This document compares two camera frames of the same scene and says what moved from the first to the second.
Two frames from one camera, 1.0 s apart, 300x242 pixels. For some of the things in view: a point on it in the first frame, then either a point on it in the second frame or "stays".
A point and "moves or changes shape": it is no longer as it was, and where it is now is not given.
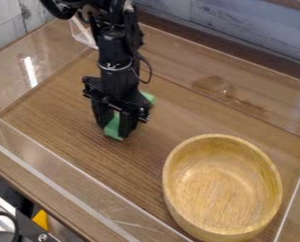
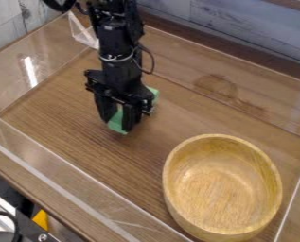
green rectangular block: [111, 129] moves or changes shape
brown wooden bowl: [221, 187] stays
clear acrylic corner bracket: [80, 33] stays
